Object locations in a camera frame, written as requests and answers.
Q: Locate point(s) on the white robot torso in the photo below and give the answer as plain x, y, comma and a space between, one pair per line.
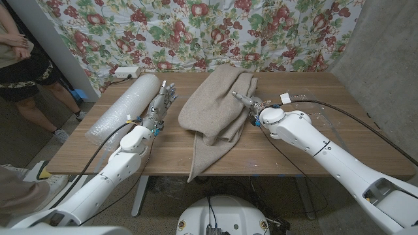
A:
225, 215

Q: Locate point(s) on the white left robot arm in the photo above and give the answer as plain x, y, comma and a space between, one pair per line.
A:
104, 179

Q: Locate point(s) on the clear plastic clamshell container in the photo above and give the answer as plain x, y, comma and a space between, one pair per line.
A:
318, 120

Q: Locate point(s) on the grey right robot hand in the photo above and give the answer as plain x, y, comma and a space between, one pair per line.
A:
249, 102

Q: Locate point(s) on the grey table leg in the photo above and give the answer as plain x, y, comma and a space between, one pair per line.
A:
140, 196
305, 199

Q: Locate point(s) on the floral fruit print backdrop cloth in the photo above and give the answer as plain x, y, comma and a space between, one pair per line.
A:
202, 36

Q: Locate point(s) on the seated person in beige trousers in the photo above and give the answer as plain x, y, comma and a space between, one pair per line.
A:
16, 192

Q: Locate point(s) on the blue object on floor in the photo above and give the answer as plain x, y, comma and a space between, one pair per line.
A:
79, 94

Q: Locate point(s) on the white power strip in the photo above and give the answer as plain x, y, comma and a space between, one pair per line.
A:
126, 72

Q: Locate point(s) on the standing person in dark shorts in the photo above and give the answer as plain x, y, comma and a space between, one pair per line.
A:
23, 72

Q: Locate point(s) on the bubble wrap roll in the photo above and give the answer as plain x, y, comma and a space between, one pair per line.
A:
127, 104

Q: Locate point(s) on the beige wool coat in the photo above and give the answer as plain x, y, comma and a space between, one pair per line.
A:
212, 107

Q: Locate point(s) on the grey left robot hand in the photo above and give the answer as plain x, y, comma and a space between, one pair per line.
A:
158, 107

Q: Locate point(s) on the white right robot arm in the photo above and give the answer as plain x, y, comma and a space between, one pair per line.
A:
326, 153

